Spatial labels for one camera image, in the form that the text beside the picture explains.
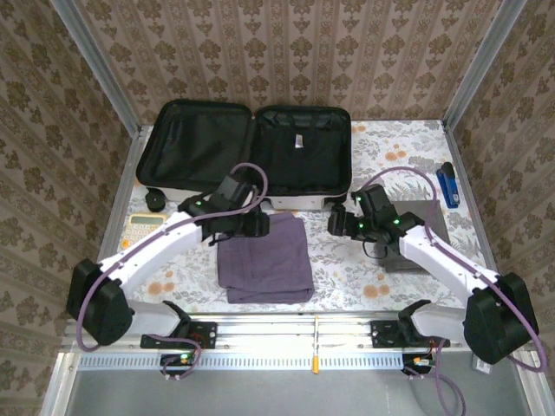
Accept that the purple cloth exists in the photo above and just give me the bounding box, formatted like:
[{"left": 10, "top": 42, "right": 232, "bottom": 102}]
[{"left": 215, "top": 211, "right": 315, "bottom": 304}]

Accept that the white hard-shell suitcase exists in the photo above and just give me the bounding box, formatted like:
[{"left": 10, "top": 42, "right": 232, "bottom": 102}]
[{"left": 136, "top": 98, "right": 353, "bottom": 214}]

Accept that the dark grey cloth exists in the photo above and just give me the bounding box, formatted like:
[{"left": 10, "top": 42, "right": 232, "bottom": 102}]
[{"left": 375, "top": 198, "right": 448, "bottom": 274}]

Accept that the floral table cover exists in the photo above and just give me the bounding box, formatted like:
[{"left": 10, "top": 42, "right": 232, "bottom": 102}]
[{"left": 82, "top": 120, "right": 508, "bottom": 314}]

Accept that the blue stapler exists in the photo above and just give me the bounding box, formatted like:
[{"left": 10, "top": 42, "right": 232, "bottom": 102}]
[{"left": 435, "top": 162, "right": 461, "bottom": 210}]

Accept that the yellow calculator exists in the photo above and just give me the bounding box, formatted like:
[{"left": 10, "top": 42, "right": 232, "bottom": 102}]
[{"left": 119, "top": 212, "right": 169, "bottom": 250}]

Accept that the small green-lit controller board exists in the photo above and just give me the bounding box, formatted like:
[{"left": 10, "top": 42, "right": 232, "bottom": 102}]
[{"left": 160, "top": 353, "right": 197, "bottom": 377}]

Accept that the small controller board orange plug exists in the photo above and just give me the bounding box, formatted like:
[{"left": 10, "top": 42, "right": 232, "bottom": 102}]
[{"left": 402, "top": 353, "right": 437, "bottom": 377}]

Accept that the grey metal lower shelf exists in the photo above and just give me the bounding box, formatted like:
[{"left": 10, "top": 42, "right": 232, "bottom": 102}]
[{"left": 41, "top": 350, "right": 555, "bottom": 416}]

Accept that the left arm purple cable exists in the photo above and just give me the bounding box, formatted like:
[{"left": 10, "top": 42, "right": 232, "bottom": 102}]
[{"left": 75, "top": 162, "right": 269, "bottom": 352}]

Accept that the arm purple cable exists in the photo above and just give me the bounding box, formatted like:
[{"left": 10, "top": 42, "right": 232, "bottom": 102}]
[
  {"left": 75, "top": 162, "right": 269, "bottom": 352},
  {"left": 362, "top": 166, "right": 548, "bottom": 374}
]

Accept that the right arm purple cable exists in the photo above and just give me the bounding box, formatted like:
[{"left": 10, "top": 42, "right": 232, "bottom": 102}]
[{"left": 362, "top": 166, "right": 548, "bottom": 374}]

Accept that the aluminium table side rail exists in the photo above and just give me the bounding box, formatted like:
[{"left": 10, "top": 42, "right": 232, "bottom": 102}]
[
  {"left": 98, "top": 125, "right": 147, "bottom": 261},
  {"left": 441, "top": 120, "right": 498, "bottom": 272}
]

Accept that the long aluminium mounting rail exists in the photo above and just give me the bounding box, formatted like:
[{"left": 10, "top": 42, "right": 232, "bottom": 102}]
[{"left": 62, "top": 314, "right": 478, "bottom": 350}]

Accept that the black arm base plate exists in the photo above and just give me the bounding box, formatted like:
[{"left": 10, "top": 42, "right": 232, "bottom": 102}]
[
  {"left": 140, "top": 321, "right": 218, "bottom": 348},
  {"left": 370, "top": 320, "right": 451, "bottom": 348}
]

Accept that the grey slotted cable duct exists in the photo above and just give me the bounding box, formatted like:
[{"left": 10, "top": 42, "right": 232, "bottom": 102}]
[{"left": 77, "top": 353, "right": 413, "bottom": 370}]

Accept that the short purple base cable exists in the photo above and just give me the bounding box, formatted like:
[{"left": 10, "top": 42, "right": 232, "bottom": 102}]
[{"left": 145, "top": 332, "right": 204, "bottom": 383}]

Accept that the yellow-handled metal tool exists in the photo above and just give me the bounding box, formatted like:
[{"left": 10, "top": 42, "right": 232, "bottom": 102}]
[{"left": 312, "top": 315, "right": 323, "bottom": 375}]

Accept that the long purple base cable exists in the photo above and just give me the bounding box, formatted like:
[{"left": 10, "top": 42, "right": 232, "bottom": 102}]
[{"left": 407, "top": 340, "right": 469, "bottom": 416}]

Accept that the aluminium frame post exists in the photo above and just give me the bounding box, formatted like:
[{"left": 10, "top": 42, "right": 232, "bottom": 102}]
[
  {"left": 48, "top": 0, "right": 142, "bottom": 133},
  {"left": 444, "top": 0, "right": 528, "bottom": 129}
]

